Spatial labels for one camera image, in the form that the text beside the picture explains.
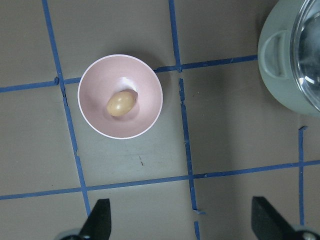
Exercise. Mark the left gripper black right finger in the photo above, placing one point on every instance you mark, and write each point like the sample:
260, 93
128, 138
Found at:
267, 223

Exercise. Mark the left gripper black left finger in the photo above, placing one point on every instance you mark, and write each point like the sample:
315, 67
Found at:
98, 224

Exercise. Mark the beige egg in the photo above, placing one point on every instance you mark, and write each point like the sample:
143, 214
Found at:
121, 103

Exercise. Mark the glass pot lid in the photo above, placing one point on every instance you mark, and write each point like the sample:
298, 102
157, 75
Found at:
305, 51

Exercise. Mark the pale green steel pot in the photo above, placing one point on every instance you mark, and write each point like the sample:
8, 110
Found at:
274, 57

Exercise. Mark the pink bowl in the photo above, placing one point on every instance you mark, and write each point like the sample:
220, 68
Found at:
116, 73

